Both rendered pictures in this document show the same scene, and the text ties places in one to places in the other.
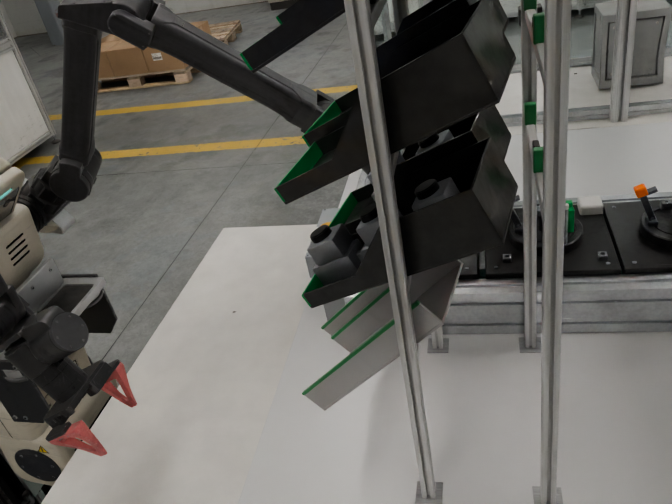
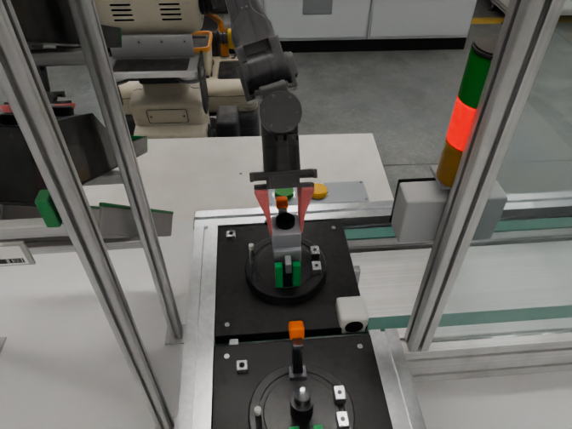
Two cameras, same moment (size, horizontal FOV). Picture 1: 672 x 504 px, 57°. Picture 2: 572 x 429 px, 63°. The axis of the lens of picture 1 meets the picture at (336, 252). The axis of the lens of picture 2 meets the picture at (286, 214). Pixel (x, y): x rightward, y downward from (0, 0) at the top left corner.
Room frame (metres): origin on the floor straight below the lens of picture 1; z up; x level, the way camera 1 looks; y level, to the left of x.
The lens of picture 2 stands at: (0.91, -0.66, 1.60)
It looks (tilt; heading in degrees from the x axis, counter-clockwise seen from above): 43 degrees down; 69
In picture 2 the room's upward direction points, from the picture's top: straight up
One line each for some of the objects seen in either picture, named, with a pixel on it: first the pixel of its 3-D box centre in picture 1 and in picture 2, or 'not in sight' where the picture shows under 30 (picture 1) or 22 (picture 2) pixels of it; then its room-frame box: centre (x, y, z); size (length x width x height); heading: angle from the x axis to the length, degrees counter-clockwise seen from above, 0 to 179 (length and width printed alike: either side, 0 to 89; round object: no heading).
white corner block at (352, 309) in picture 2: not in sight; (351, 315); (1.16, -0.30, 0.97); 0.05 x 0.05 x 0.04; 73
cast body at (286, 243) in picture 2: not in sight; (286, 238); (1.09, -0.18, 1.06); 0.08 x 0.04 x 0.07; 74
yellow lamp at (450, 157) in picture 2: not in sight; (463, 159); (1.24, -0.34, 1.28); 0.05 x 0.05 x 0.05
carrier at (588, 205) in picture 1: (546, 218); (301, 404); (1.02, -0.42, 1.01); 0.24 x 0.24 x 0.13; 73
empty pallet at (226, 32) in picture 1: (186, 41); not in sight; (7.79, 1.24, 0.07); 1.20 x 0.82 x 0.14; 78
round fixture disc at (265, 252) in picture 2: not in sight; (285, 267); (1.10, -0.18, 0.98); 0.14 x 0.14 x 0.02
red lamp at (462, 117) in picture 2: not in sight; (476, 120); (1.24, -0.34, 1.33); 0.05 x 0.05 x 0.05
